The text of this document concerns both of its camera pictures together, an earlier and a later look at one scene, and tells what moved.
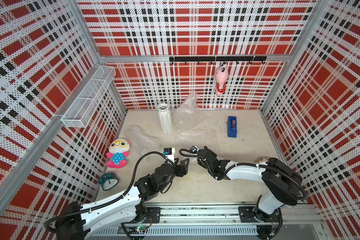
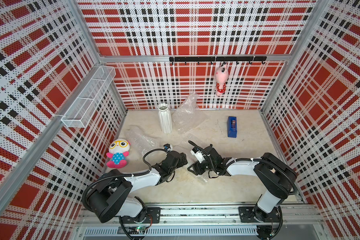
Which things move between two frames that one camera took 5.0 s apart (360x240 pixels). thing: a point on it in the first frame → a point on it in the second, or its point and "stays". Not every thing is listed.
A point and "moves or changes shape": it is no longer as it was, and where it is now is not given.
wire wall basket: [82, 111] stays
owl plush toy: [118, 150] stays
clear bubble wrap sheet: [194, 165] moves or changes shape
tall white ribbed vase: [165, 119] stays
